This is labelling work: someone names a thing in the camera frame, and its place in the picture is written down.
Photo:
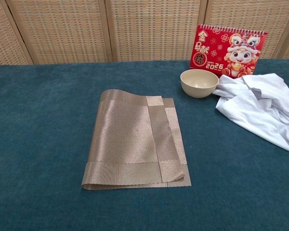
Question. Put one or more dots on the woven bamboo folding screen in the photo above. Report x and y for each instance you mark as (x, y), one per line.
(62, 31)

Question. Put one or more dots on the crumpled white cloth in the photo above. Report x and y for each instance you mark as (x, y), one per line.
(255, 108)

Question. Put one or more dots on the brown woven placemat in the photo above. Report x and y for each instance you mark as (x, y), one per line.
(125, 134)

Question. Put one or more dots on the red 2026 desk calendar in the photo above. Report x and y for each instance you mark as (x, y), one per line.
(212, 50)

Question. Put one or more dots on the beige bowl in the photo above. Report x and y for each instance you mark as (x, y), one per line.
(197, 90)

